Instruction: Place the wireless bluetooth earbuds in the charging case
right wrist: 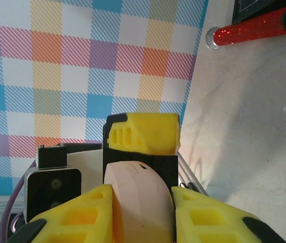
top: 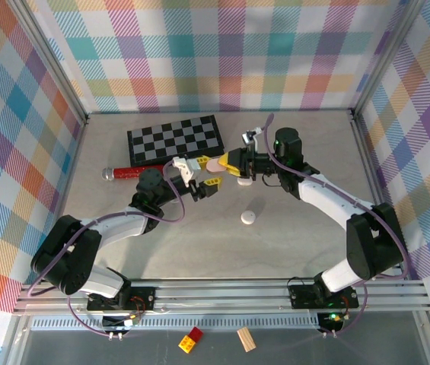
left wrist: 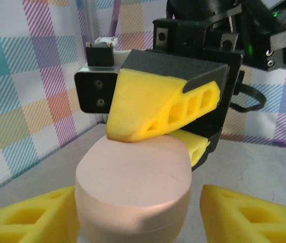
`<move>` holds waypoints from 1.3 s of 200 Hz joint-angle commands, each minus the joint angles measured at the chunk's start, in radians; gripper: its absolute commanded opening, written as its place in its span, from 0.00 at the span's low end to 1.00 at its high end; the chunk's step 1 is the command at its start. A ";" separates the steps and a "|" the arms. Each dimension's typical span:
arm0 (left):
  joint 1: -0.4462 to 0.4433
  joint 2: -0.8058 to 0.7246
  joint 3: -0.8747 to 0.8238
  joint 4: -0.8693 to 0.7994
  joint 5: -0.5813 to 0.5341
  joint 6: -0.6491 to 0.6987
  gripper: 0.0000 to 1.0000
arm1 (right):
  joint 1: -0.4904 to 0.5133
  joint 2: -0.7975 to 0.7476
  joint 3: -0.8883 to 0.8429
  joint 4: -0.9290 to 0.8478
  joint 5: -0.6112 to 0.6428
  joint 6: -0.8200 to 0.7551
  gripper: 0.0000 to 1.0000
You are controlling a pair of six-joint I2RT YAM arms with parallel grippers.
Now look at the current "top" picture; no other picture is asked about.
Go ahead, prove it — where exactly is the black grey chessboard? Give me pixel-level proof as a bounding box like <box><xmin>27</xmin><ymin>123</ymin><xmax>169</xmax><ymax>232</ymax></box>
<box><xmin>126</xmin><ymin>115</ymin><xmax>226</xmax><ymax>167</ymax></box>

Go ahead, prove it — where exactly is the black cable connector bracket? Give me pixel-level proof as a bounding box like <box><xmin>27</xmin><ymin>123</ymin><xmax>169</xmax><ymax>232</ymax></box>
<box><xmin>101</xmin><ymin>314</ymin><xmax>142</xmax><ymax>332</ymax></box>
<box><xmin>318</xmin><ymin>311</ymin><xmax>346</xmax><ymax>332</ymax></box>

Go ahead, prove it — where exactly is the aluminium frame post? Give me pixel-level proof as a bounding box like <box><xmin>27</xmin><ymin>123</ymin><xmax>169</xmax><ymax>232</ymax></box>
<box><xmin>349</xmin><ymin>0</ymin><xmax>427</xmax><ymax>122</ymax></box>
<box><xmin>7</xmin><ymin>0</ymin><xmax>91</xmax><ymax>126</ymax></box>

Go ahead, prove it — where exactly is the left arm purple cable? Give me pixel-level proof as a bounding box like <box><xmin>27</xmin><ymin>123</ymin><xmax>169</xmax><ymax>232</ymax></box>
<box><xmin>27</xmin><ymin>159</ymin><xmax>185</xmax><ymax>339</ymax></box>

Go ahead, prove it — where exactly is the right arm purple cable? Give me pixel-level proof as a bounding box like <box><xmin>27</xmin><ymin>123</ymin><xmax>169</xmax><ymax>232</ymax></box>
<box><xmin>262</xmin><ymin>113</ymin><xmax>410</xmax><ymax>339</ymax></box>

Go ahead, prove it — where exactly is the wooden block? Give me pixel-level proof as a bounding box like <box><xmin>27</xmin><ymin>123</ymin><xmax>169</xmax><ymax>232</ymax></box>
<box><xmin>236</xmin><ymin>327</ymin><xmax>257</xmax><ymax>353</ymax></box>

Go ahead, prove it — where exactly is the thin black cable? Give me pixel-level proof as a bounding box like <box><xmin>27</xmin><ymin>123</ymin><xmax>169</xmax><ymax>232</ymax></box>
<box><xmin>261</xmin><ymin>172</ymin><xmax>283</xmax><ymax>188</ymax></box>

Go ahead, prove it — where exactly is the aluminium table side rail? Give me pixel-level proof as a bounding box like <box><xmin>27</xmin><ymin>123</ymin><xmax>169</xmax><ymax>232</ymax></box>
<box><xmin>39</xmin><ymin>113</ymin><xmax>92</xmax><ymax>284</ymax></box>
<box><xmin>349</xmin><ymin>109</ymin><xmax>425</xmax><ymax>284</ymax></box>

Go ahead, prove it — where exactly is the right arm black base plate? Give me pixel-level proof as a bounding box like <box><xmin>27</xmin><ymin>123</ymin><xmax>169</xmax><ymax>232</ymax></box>
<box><xmin>288</xmin><ymin>276</ymin><xmax>361</xmax><ymax>310</ymax></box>

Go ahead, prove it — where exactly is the yellow toy brick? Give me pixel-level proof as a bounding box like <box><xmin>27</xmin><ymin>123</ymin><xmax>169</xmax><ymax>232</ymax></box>
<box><xmin>177</xmin><ymin>334</ymin><xmax>197</xmax><ymax>354</ymax></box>

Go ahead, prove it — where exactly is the aluminium mounting rail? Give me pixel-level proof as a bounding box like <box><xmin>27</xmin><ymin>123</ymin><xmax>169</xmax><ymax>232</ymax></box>
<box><xmin>12</xmin><ymin>278</ymin><xmax>430</xmax><ymax>316</ymax></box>

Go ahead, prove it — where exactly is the pink oval earbud case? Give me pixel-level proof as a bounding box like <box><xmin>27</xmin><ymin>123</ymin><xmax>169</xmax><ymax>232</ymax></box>
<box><xmin>205</xmin><ymin>157</ymin><xmax>225</xmax><ymax>173</ymax></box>

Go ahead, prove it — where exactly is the red toy microphone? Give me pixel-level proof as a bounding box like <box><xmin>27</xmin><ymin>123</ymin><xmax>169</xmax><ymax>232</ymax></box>
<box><xmin>101</xmin><ymin>164</ymin><xmax>144</xmax><ymax>182</ymax></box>

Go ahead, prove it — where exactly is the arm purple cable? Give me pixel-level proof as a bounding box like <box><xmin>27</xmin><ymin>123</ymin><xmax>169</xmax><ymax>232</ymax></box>
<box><xmin>27</xmin><ymin>159</ymin><xmax>185</xmax><ymax>339</ymax></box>
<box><xmin>262</xmin><ymin>113</ymin><xmax>410</xmax><ymax>339</ymax></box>

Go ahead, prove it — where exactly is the grey slotted cable duct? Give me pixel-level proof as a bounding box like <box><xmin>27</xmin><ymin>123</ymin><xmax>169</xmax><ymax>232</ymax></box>
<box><xmin>30</xmin><ymin>318</ymin><xmax>325</xmax><ymax>332</ymax></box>

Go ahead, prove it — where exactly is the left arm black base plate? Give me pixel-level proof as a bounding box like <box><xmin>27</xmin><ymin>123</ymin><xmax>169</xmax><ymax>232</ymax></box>
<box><xmin>86</xmin><ymin>286</ymin><xmax>157</xmax><ymax>312</ymax></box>

